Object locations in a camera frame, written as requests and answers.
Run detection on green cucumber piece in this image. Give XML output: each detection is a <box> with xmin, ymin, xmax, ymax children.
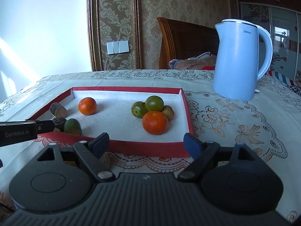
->
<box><xmin>64</xmin><ymin>118</ymin><xmax>82</xmax><ymax>136</ymax></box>

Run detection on small yellow-brown round fruit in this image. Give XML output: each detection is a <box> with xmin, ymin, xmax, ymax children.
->
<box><xmin>162</xmin><ymin>105</ymin><xmax>174</xmax><ymax>120</ymax></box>

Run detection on orange tangerine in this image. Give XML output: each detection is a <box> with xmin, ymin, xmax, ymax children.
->
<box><xmin>78</xmin><ymin>97</ymin><xmax>97</xmax><ymax>115</ymax></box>
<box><xmin>142</xmin><ymin>111</ymin><xmax>168</xmax><ymax>135</ymax></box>

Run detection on green citrus fruit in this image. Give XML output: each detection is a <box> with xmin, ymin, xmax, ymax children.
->
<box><xmin>145</xmin><ymin>95</ymin><xmax>164</xmax><ymax>112</ymax></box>
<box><xmin>131</xmin><ymin>101</ymin><xmax>148</xmax><ymax>118</ymax></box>

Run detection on red shallow box tray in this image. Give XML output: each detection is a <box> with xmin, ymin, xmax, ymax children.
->
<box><xmin>29</xmin><ymin>86</ymin><xmax>193</xmax><ymax>158</ymax></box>

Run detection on white embroidered tablecloth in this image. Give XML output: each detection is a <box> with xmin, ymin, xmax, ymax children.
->
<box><xmin>1</xmin><ymin>70</ymin><xmax>300</xmax><ymax>222</ymax></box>

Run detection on light blue electric kettle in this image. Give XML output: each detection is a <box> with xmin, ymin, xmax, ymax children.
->
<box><xmin>213</xmin><ymin>19</ymin><xmax>273</xmax><ymax>101</ymax></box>

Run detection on gold framed wallpaper panel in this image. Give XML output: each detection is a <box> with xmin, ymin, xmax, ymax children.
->
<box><xmin>87</xmin><ymin>0</ymin><xmax>142</xmax><ymax>71</ymax></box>

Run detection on sliding wardrobe doors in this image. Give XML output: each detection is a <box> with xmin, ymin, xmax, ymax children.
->
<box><xmin>240</xmin><ymin>3</ymin><xmax>300</xmax><ymax>80</ymax></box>

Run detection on white wall switch panel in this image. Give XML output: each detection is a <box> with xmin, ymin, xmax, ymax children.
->
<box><xmin>107</xmin><ymin>41</ymin><xmax>130</xmax><ymax>55</ymax></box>

